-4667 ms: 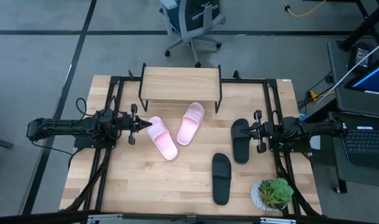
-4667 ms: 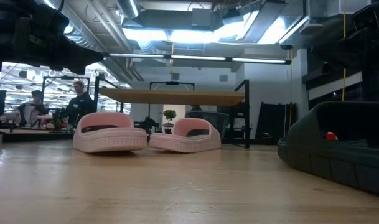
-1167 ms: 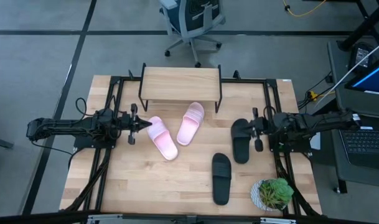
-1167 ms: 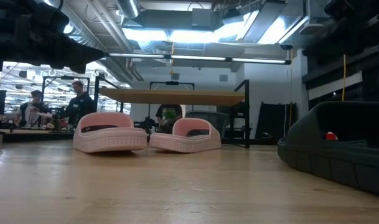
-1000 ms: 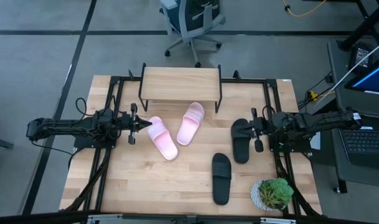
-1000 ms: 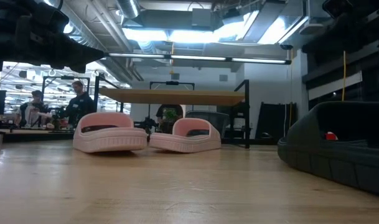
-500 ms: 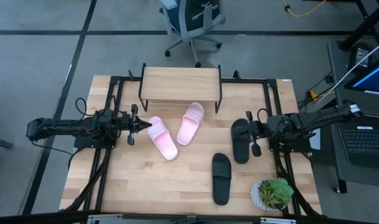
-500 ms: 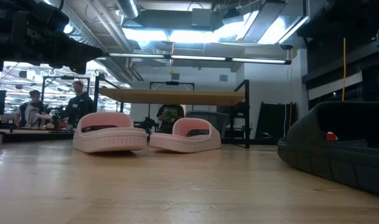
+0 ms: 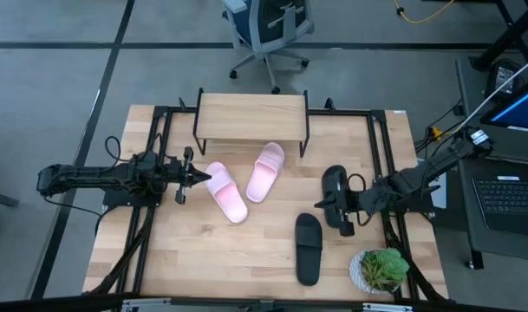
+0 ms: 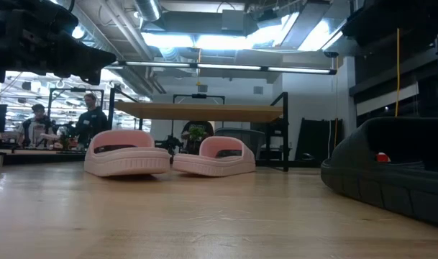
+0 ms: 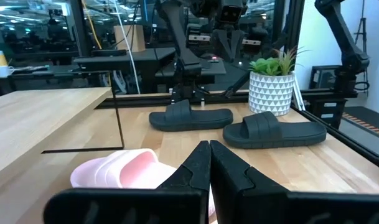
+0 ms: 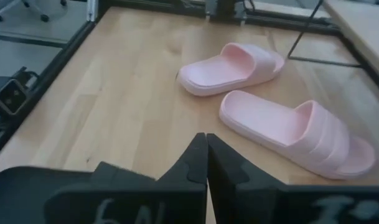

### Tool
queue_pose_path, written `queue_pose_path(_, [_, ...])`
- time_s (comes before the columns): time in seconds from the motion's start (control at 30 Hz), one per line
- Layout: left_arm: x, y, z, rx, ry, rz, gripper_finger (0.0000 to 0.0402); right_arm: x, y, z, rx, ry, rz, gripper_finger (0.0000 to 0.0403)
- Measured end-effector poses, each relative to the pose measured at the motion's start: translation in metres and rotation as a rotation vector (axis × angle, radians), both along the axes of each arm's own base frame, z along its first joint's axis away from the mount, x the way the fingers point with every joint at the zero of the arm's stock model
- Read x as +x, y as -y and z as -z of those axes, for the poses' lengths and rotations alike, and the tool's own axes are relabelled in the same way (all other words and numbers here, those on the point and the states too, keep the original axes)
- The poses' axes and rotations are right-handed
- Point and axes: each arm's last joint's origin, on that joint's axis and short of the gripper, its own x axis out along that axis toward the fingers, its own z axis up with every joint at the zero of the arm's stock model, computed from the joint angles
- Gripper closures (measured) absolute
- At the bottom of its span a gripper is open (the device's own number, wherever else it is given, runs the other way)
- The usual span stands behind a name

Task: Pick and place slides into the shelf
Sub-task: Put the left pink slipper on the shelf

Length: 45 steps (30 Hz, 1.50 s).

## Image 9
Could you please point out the silver metal bracket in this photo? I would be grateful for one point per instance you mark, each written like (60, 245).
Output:
(146, 305)
(387, 307)

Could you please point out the black slide sandal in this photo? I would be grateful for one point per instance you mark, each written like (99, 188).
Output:
(333, 177)
(309, 260)

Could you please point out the monitor with blue screen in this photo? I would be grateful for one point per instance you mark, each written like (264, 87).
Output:
(519, 108)

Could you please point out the grey office chair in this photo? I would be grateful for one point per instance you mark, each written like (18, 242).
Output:
(263, 26)

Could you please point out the black laptop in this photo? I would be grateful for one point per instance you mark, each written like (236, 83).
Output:
(506, 203)

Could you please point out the dark grey side desk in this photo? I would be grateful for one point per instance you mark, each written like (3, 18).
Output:
(497, 247)

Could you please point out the pink slide sandal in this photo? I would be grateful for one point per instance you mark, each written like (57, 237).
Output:
(229, 199)
(263, 177)

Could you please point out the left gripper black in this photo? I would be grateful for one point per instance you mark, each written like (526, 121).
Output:
(181, 173)

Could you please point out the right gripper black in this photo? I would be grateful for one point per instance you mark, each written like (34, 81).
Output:
(359, 203)

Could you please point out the wooden shelf with black legs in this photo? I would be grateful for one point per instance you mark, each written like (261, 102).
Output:
(250, 117)

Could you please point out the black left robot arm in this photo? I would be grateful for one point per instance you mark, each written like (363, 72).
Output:
(86, 175)

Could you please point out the black power supply with label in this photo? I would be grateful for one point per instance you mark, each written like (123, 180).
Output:
(504, 78)

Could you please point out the black metal rig frame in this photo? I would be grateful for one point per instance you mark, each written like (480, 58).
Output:
(378, 143)

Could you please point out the potted green succulent plant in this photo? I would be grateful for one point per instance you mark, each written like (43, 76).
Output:
(385, 266)

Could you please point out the black table legs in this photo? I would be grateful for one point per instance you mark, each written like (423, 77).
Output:
(506, 39)

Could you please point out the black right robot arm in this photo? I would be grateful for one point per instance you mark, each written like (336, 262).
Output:
(415, 180)

